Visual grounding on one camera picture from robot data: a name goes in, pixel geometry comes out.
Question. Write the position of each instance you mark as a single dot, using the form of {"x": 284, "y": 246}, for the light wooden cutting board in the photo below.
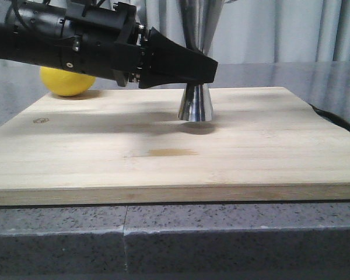
{"x": 127, "y": 146}

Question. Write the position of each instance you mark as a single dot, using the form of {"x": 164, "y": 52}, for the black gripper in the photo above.
{"x": 104, "y": 44}

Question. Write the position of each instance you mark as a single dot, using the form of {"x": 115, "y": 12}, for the steel hourglass jigger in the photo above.
{"x": 199, "y": 21}

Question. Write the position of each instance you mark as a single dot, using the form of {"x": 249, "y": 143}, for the grey curtain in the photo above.
{"x": 282, "y": 31}

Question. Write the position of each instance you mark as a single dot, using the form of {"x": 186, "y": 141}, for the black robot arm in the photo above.
{"x": 31, "y": 33}

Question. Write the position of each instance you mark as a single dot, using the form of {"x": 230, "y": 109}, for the yellow lemon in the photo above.
{"x": 65, "y": 83}

